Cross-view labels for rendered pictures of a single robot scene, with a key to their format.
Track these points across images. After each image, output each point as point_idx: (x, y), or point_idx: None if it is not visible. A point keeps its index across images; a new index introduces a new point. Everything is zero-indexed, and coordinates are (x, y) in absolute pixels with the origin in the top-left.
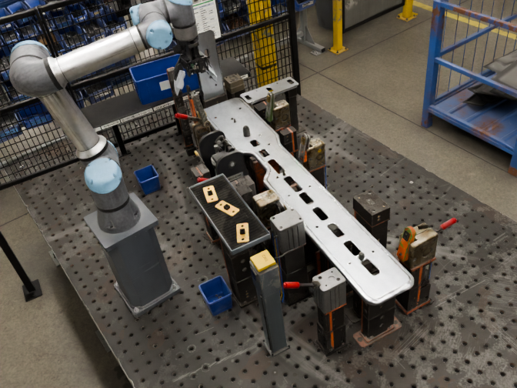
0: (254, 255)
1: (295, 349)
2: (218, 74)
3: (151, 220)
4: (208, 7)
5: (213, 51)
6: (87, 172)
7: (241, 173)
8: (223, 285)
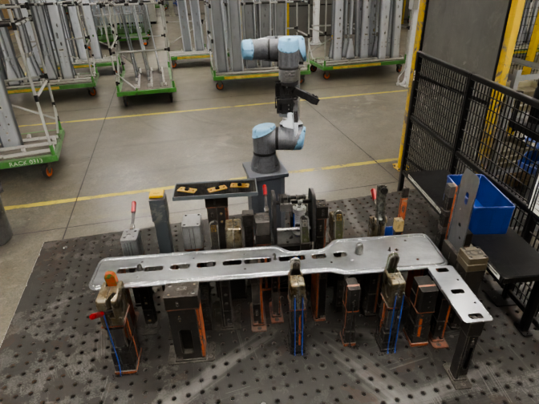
0: (163, 190)
1: None
2: (464, 230)
3: (251, 175)
4: None
5: (471, 202)
6: (265, 123)
7: (273, 219)
8: None
